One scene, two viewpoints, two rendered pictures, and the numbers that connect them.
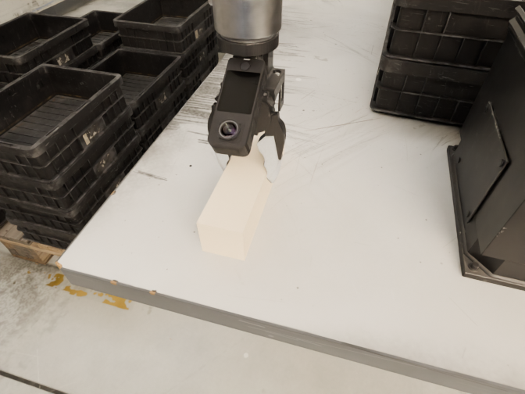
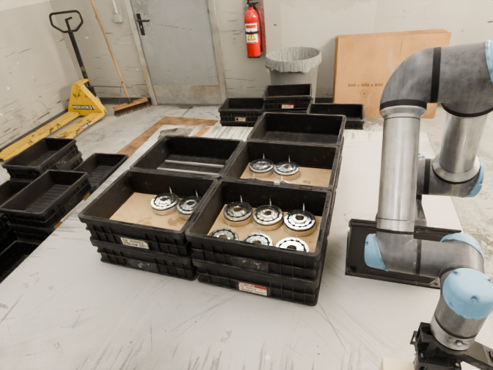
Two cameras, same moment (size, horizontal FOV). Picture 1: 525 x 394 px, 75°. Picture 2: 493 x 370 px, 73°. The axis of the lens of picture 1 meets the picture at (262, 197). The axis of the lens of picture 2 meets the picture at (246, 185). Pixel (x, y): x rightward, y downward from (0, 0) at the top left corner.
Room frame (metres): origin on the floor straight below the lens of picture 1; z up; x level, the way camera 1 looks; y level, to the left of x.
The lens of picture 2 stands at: (0.75, 0.38, 1.60)
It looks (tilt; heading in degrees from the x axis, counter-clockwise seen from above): 35 degrees down; 273
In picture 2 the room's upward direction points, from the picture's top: 7 degrees counter-clockwise
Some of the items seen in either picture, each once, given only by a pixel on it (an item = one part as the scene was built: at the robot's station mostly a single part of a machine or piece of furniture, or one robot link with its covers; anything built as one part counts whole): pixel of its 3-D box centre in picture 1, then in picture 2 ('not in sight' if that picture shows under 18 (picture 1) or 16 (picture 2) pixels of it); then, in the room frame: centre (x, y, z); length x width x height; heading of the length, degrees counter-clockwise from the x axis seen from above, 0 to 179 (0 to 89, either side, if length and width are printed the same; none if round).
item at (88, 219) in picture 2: not in sight; (151, 199); (1.14, -0.55, 0.92); 0.40 x 0.30 x 0.02; 161
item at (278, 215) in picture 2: not in sight; (267, 213); (0.74, -0.49, 0.86); 0.10 x 0.10 x 0.01
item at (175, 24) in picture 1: (176, 59); not in sight; (1.64, 0.42, 0.37); 0.40 x 0.30 x 0.45; 165
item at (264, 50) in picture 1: (251, 79); (439, 349); (0.41, 0.01, 0.88); 0.09 x 0.08 x 0.12; 165
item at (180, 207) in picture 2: not in sight; (191, 204); (1.01, -0.58, 0.86); 0.10 x 0.10 x 0.01
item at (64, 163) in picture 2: not in sight; (53, 178); (2.26, -1.67, 0.37); 0.40 x 0.30 x 0.45; 75
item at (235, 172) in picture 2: not in sight; (282, 175); (0.66, -0.71, 0.87); 0.40 x 0.30 x 0.11; 161
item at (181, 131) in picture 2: not in sight; (173, 133); (1.27, -1.52, 0.71); 0.22 x 0.19 x 0.01; 165
